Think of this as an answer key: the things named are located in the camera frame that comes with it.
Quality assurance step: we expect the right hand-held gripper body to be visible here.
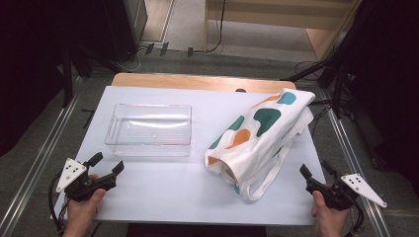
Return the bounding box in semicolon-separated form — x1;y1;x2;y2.
305;173;388;211

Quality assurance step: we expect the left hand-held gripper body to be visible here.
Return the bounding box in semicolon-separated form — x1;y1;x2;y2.
55;157;118;202

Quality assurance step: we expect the white patterned tote bag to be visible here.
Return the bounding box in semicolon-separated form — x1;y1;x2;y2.
204;87;316;201

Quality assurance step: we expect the person's left hand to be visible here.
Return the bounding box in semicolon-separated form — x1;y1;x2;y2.
62;174;107;237

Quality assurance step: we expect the person's right hand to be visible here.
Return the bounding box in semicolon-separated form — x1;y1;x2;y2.
310;190;350;237

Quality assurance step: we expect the clear plastic container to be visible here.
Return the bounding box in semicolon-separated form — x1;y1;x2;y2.
104;103;193;157

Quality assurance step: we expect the black tripod stand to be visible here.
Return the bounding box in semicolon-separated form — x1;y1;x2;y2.
280;58;352;119

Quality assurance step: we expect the person's dark clothing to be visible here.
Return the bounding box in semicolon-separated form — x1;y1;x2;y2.
126;223;268;237

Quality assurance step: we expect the wooden table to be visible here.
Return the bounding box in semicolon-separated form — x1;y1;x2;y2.
111;72;297;94

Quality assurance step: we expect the black cabinet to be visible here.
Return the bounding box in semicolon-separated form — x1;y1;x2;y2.
102;0;148;63

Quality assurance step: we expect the aluminium floor rail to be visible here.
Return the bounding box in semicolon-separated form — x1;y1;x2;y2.
317;88;391;237
0;77;82;237

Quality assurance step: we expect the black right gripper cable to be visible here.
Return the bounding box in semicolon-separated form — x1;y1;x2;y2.
345;197;366;236

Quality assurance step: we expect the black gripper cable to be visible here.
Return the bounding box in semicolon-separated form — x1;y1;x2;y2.
345;197;366;236
47;180;68;233

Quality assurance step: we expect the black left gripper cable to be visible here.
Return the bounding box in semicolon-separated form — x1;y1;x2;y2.
47;180;68;233

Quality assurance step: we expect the black floor cable bundle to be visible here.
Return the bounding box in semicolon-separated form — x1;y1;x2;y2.
293;59;334;137

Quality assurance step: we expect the black metal stand post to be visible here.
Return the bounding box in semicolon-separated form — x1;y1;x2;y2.
61;48;74;109

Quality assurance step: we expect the white floor cable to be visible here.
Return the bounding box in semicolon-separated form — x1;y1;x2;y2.
117;45;147;73

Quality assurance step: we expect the light wooden furniture frame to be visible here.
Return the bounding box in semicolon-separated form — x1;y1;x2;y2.
204;0;364;62

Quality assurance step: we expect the black hanging cable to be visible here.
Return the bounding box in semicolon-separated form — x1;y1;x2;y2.
193;0;227;54

